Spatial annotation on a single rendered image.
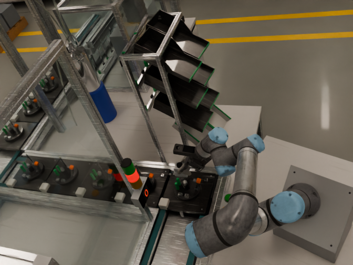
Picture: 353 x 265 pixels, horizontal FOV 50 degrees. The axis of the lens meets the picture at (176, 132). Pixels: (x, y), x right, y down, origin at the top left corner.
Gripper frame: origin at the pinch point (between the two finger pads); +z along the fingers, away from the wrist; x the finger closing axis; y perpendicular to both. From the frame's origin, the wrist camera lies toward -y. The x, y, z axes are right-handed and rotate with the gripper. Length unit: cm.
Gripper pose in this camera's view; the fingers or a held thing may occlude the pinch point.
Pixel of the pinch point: (179, 167)
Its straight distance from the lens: 179.1
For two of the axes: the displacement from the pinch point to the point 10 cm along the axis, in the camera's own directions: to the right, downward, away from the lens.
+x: 2.8, -7.3, 6.2
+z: -4.3, 4.9, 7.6
